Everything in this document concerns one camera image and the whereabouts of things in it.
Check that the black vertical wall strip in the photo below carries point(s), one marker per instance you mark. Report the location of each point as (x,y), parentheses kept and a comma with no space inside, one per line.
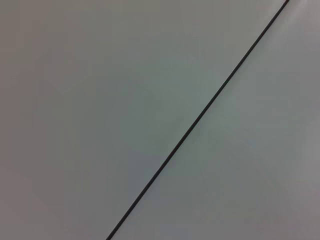
(197,120)

